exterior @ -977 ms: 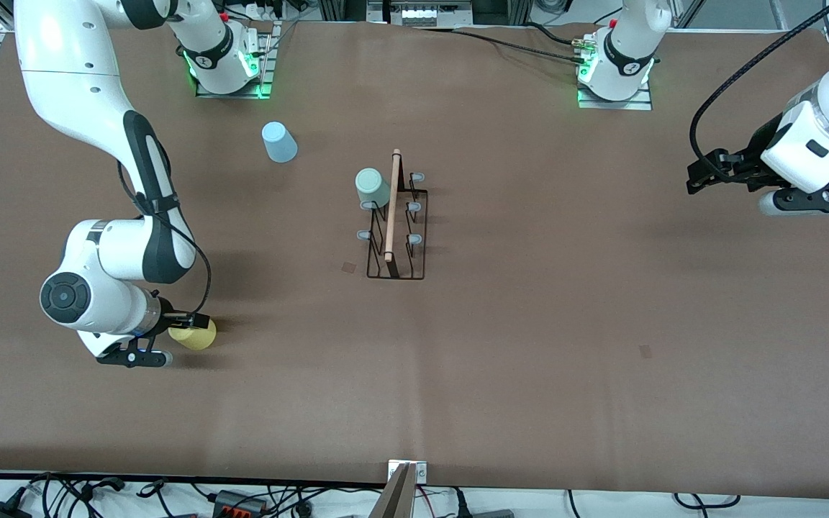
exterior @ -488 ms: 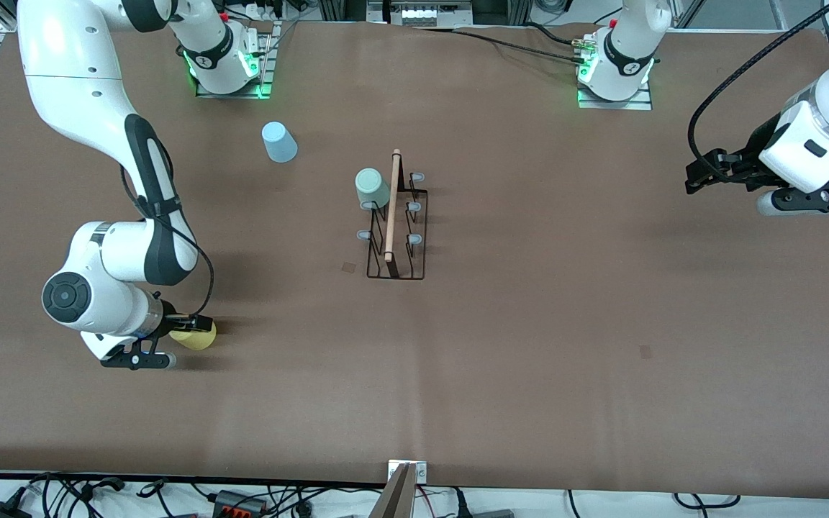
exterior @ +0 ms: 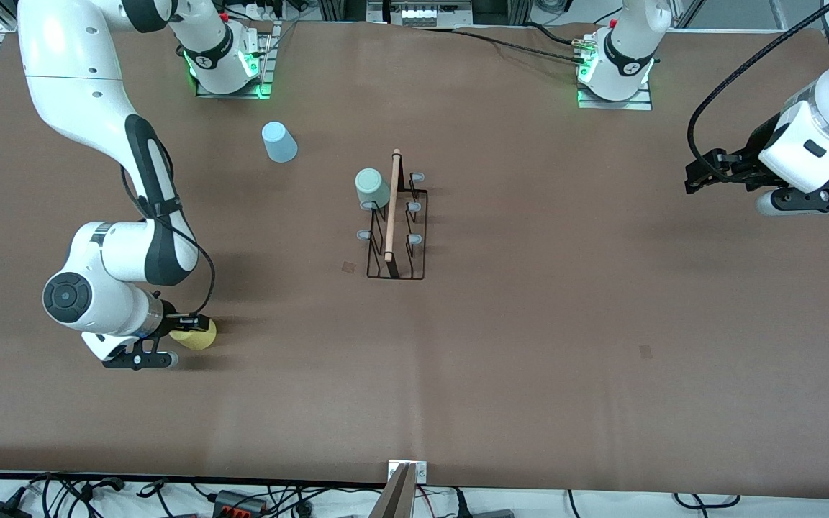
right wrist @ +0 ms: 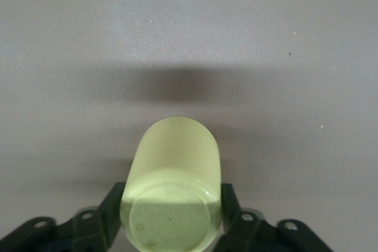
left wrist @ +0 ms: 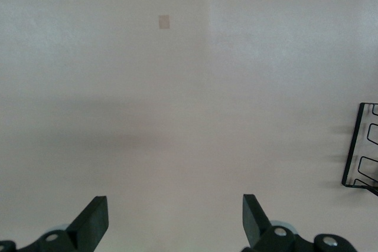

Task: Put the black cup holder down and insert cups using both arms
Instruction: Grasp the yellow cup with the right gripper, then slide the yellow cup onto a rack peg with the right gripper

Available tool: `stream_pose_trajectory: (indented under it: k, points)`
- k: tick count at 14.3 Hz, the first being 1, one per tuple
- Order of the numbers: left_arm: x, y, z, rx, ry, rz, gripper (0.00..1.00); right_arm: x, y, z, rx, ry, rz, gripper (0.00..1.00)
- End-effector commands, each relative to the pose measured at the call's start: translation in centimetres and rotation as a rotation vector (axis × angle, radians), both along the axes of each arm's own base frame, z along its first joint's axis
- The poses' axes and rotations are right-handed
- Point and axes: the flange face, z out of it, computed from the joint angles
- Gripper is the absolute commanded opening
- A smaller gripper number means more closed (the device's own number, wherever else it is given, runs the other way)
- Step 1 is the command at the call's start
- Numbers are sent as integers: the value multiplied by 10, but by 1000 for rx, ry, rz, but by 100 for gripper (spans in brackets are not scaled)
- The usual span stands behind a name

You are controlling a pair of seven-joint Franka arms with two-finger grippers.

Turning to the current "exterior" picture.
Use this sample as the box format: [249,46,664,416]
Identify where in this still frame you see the yellow plastic cup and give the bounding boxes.
[170,320,218,352]

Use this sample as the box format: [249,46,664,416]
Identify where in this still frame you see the black wire cup holder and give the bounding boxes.
[356,148,430,281]

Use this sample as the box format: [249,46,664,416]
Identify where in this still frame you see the mint green plastic cup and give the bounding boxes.
[355,168,392,212]

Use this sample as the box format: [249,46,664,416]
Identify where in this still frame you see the light blue plastic cup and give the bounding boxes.
[261,121,299,164]

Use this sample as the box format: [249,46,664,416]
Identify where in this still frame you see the black orange power strip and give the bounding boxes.
[212,489,269,518]

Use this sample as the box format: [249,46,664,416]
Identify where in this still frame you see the brown paper table cover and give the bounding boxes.
[0,16,829,499]

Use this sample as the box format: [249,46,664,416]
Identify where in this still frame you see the white power strip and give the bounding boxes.
[242,2,293,22]

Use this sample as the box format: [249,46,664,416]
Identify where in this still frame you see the white electronic device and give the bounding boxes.
[386,0,474,28]

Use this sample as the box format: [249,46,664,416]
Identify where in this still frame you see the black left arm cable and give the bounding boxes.
[687,0,829,177]

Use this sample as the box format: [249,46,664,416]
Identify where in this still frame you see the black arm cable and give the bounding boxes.
[687,0,829,177]
[119,137,217,317]

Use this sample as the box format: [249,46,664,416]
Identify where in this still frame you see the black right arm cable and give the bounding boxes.
[119,137,217,317]

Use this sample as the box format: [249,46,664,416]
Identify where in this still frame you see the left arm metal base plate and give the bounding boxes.
[577,29,653,111]

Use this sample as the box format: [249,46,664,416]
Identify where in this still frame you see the black cable on table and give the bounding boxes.
[414,24,582,65]

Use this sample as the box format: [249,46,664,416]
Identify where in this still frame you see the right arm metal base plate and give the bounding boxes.
[195,20,276,99]

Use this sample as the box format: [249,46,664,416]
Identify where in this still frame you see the grey brown camera pole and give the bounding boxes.
[370,464,417,518]

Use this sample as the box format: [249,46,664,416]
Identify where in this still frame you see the silver metal bracket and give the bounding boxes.
[388,459,428,484]

